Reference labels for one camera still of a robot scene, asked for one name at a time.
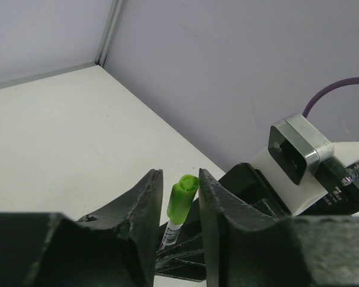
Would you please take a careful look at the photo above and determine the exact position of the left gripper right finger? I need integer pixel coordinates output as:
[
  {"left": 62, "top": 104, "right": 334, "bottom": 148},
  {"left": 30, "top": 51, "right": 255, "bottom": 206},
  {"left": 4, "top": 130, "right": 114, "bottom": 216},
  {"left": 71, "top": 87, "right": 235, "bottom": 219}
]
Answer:
[{"left": 199, "top": 169, "right": 359, "bottom": 286}]

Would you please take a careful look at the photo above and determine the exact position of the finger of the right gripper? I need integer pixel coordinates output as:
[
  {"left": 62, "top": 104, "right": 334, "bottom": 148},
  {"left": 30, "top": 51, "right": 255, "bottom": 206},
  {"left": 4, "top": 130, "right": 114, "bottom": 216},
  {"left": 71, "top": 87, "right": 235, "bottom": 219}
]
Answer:
[{"left": 155, "top": 234, "right": 206, "bottom": 281}]

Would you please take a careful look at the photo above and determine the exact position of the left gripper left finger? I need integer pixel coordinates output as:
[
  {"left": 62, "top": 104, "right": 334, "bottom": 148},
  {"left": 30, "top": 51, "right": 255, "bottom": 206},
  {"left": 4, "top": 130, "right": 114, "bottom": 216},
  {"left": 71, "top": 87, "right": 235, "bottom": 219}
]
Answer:
[{"left": 0, "top": 169, "right": 163, "bottom": 286}]

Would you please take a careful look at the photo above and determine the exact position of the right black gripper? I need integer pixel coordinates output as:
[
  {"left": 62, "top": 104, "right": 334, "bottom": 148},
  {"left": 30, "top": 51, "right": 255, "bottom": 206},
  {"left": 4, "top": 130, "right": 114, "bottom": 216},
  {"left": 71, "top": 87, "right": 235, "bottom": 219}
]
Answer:
[{"left": 178, "top": 163, "right": 291, "bottom": 239}]

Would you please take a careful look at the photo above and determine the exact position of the light green pen cap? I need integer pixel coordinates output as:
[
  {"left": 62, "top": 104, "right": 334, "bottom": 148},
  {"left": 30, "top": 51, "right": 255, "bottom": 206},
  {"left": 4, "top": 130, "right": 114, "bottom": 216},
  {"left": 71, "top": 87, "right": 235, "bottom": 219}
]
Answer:
[{"left": 166, "top": 175, "right": 199, "bottom": 225}]

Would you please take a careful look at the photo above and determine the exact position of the silver green tip pen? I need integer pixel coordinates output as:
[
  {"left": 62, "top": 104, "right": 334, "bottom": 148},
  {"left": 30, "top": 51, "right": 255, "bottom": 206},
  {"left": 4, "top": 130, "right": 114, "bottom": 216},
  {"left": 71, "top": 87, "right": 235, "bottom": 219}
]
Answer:
[{"left": 159, "top": 221, "right": 182, "bottom": 251}]

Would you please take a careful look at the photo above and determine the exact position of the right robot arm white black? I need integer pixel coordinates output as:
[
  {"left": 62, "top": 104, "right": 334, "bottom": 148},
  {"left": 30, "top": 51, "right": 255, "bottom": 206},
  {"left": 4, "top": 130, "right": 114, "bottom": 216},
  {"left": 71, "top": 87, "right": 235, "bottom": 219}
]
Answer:
[{"left": 156, "top": 163, "right": 359, "bottom": 286}]

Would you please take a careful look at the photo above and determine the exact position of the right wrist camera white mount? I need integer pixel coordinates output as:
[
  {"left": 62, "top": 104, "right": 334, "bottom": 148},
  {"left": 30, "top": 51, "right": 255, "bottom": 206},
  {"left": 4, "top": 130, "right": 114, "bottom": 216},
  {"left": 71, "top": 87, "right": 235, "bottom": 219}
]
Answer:
[{"left": 251, "top": 114, "right": 359, "bottom": 216}]

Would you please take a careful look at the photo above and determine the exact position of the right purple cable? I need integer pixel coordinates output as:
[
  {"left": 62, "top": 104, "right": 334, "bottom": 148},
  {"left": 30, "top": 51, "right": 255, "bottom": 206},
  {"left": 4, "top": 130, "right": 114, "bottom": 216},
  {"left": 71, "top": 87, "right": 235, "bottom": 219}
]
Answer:
[{"left": 302, "top": 77, "right": 359, "bottom": 119}]

